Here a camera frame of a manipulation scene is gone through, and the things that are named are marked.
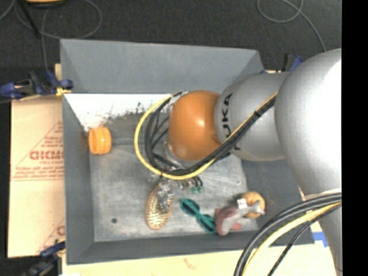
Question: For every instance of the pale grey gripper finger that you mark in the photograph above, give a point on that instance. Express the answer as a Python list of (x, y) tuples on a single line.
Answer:
[(162, 189), (168, 203)]

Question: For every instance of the tan oval hairbrush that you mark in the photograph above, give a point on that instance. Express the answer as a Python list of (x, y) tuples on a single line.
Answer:
[(153, 214)]

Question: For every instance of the green sunglasses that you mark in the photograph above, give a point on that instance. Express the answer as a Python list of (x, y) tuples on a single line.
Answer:
[(198, 214)]

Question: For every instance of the grey metal bin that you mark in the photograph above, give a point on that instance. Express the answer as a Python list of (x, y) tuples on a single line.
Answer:
[(123, 188)]

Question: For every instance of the pink and grey toy animal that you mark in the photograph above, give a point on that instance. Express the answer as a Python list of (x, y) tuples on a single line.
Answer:
[(228, 218)]

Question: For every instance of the tan toy doughnut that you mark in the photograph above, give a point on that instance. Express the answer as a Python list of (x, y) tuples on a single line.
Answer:
[(255, 199)]

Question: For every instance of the orange plastic cup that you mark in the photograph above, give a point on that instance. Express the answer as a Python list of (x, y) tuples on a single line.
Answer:
[(100, 140)]

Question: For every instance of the brown cardboard board red print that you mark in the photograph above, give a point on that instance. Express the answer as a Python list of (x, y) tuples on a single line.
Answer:
[(34, 160)]

